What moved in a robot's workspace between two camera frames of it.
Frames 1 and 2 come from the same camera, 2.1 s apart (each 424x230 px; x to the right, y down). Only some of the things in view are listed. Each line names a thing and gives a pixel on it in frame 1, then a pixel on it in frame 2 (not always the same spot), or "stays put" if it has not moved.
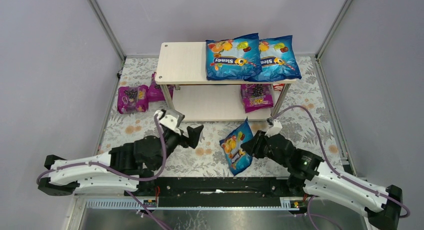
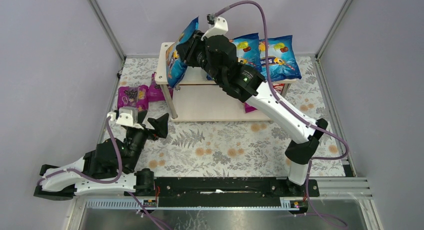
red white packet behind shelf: (278, 87) stays put
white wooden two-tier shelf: (181, 70) stays put
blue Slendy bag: (278, 60) stays put
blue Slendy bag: (239, 159) -> (176, 68)
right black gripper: (256, 148) -> (189, 48)
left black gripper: (184, 138) -> (145, 126)
